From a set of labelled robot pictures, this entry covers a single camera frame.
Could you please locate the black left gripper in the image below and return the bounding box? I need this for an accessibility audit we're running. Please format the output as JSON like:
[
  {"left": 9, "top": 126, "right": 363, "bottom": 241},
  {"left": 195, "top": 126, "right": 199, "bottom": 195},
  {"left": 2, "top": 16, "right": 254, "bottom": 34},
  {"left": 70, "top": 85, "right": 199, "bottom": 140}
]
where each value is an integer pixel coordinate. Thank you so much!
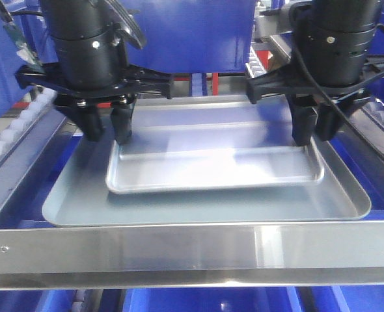
[{"left": 15, "top": 62, "right": 173, "bottom": 145}]

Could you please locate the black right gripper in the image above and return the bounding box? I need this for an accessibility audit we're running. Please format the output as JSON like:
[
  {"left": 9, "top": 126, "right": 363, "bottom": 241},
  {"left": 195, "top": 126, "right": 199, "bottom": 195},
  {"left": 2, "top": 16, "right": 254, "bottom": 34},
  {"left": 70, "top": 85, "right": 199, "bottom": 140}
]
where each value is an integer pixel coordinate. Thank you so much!
[{"left": 246, "top": 61, "right": 384, "bottom": 146}]

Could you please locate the small silver metal tray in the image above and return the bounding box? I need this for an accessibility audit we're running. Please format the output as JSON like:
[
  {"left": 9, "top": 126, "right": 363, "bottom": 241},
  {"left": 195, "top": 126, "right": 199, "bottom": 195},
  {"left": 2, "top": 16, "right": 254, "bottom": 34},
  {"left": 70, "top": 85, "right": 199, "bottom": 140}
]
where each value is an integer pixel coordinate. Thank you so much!
[{"left": 105, "top": 96, "right": 325, "bottom": 194}]

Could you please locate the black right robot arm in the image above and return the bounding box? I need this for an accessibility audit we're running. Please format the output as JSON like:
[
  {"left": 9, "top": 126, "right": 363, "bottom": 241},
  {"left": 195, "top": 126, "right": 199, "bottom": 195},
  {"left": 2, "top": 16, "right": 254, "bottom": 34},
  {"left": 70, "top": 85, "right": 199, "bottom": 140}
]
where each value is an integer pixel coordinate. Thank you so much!
[{"left": 246, "top": 1, "right": 384, "bottom": 146}]

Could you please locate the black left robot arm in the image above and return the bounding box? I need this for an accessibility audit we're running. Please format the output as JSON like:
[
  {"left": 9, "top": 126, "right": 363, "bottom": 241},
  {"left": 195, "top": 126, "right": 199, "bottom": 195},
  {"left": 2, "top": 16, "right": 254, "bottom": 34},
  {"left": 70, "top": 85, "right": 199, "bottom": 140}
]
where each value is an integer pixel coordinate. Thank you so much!
[{"left": 16, "top": 1, "right": 173, "bottom": 145}]

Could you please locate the large silver metal tray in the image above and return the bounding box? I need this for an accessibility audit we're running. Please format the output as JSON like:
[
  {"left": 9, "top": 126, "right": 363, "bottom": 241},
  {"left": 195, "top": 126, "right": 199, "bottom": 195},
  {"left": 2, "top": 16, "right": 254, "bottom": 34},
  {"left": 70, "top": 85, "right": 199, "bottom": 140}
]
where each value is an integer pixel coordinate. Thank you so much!
[{"left": 42, "top": 120, "right": 371, "bottom": 226}]

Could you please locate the steel shelf front beam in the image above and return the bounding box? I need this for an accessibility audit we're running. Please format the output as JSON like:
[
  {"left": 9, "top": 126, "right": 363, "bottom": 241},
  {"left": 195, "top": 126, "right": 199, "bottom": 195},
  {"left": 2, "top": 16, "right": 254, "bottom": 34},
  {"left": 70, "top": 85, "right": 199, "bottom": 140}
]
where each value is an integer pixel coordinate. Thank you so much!
[{"left": 0, "top": 220, "right": 384, "bottom": 290}]

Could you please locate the far left roller track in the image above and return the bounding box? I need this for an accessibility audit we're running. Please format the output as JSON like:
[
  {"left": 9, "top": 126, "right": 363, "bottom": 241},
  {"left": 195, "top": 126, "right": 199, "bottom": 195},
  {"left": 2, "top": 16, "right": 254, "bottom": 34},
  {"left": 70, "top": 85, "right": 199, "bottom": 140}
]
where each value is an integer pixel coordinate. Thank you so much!
[{"left": 0, "top": 88, "right": 57, "bottom": 166}]

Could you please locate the right centre roller track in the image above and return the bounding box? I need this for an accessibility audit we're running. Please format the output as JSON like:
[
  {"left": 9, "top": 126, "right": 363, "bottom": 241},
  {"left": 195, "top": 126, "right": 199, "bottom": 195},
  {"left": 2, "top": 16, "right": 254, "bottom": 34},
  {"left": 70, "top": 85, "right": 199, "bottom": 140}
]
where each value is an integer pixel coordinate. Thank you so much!
[{"left": 245, "top": 46, "right": 268, "bottom": 79}]

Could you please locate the large blue plastic crate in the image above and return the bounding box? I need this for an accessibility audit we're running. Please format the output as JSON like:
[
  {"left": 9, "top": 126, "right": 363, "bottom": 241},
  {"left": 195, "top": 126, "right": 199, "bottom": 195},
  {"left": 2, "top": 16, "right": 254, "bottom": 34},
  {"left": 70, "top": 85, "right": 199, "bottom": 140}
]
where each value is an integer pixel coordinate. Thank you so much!
[{"left": 0, "top": 15, "right": 57, "bottom": 117}]

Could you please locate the blue crate behind grippers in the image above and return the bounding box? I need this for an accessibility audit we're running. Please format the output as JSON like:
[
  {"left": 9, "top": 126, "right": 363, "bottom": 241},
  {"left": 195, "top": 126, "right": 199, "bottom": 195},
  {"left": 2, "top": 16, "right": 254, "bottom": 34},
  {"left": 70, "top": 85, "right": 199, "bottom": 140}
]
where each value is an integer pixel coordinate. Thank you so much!
[{"left": 122, "top": 1, "right": 255, "bottom": 73}]

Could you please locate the left steel divider rail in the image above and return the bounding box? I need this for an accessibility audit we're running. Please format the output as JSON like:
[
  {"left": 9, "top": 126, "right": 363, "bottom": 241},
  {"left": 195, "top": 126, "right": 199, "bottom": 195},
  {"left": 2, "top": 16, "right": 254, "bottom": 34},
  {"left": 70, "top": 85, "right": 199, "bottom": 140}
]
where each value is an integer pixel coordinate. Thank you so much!
[{"left": 0, "top": 110, "right": 77, "bottom": 228}]

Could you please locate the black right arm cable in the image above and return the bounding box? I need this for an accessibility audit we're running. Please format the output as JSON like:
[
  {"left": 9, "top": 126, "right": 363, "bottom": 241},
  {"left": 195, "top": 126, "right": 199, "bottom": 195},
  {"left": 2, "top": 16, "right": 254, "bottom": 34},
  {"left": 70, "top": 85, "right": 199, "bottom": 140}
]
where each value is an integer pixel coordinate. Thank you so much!
[{"left": 289, "top": 3, "right": 384, "bottom": 283}]

